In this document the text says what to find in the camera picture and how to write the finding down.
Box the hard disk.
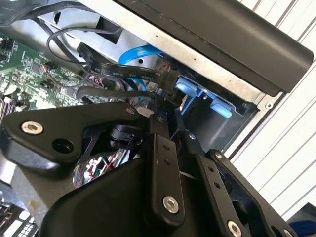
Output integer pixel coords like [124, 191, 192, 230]
[174, 75, 234, 120]

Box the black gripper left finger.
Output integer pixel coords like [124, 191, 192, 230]
[0, 97, 186, 227]

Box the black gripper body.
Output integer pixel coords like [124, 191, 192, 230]
[39, 152, 228, 237]

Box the black disk wire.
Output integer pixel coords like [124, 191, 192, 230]
[76, 42, 178, 96]

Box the blue disk wire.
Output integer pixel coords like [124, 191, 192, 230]
[119, 45, 165, 102]

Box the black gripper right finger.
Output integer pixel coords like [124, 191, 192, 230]
[169, 102, 300, 237]

